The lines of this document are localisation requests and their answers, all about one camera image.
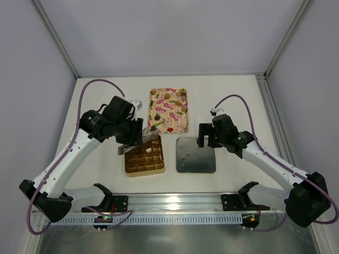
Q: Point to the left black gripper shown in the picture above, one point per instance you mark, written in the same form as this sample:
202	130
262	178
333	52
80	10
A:
136	132

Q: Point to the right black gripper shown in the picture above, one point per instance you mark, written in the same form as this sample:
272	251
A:
209	136

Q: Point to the silver tin lid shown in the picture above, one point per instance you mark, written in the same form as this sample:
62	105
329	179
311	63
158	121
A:
192	159

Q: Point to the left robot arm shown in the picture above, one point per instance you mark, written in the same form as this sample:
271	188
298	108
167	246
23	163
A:
47	191

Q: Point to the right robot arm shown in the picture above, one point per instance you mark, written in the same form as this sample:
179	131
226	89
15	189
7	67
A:
304	197

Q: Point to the gold chocolate box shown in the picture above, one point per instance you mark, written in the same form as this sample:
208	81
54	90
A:
145	160

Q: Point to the floral rectangular tray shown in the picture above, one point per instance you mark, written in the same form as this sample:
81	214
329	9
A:
171	104

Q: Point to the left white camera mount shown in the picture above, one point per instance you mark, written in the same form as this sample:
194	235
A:
136	107

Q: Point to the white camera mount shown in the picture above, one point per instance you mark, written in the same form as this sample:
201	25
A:
217	111
136	107

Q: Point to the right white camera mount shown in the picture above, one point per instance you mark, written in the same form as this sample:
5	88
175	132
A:
217	111

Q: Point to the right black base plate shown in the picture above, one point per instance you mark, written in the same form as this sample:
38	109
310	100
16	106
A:
231	202

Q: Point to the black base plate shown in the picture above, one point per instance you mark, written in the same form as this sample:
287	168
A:
231	202
119	203

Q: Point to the slotted cable duct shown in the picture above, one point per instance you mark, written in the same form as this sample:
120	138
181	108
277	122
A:
152	219

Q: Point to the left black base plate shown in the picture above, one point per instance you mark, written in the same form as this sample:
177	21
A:
119	203

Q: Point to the aluminium rail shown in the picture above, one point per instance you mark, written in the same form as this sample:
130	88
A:
169	202

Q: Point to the left aluminium frame post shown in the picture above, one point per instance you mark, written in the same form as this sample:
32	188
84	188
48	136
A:
54	36

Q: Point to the aluminium frame post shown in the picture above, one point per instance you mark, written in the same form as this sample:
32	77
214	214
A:
54	36
287	38

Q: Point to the right aluminium frame post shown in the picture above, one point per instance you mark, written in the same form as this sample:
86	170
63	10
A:
287	38

